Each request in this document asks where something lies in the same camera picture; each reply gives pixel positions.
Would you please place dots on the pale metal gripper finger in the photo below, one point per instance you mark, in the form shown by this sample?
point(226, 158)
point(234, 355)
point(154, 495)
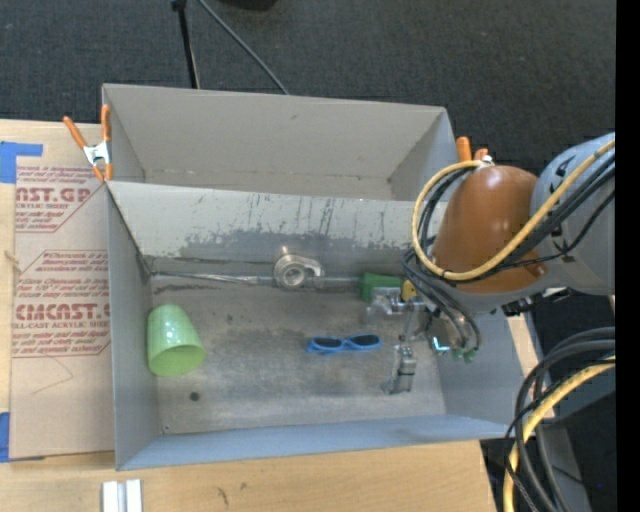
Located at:
point(386, 301)
point(404, 370)

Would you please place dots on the green block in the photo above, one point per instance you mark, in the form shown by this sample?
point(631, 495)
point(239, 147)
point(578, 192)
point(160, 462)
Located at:
point(377, 285)

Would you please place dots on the yellow round thing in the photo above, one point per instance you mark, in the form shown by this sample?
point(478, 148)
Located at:
point(409, 291)

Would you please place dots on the blue sunglasses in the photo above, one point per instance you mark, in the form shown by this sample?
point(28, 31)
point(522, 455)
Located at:
point(345, 344)

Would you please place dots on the grey metal bin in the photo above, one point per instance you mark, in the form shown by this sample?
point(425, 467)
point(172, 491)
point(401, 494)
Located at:
point(280, 390)

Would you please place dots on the light green plastic cup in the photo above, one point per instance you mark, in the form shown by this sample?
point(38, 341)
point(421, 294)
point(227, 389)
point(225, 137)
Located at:
point(172, 340)

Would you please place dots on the brown cardboard board red print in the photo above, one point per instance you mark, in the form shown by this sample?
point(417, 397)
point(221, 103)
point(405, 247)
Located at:
point(60, 350)

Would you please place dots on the black cylinder on white bracket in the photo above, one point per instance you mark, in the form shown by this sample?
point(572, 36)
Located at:
point(517, 306)

